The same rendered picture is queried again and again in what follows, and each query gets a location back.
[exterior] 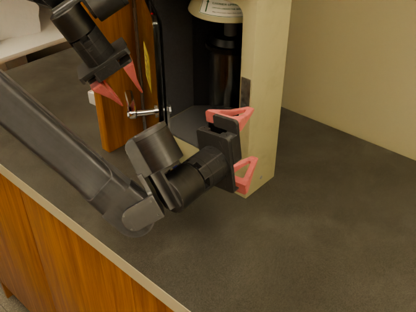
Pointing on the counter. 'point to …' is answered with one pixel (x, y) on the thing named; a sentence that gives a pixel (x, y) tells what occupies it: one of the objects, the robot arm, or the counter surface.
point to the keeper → (245, 92)
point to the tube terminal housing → (260, 85)
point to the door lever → (135, 107)
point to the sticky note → (147, 66)
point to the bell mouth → (216, 11)
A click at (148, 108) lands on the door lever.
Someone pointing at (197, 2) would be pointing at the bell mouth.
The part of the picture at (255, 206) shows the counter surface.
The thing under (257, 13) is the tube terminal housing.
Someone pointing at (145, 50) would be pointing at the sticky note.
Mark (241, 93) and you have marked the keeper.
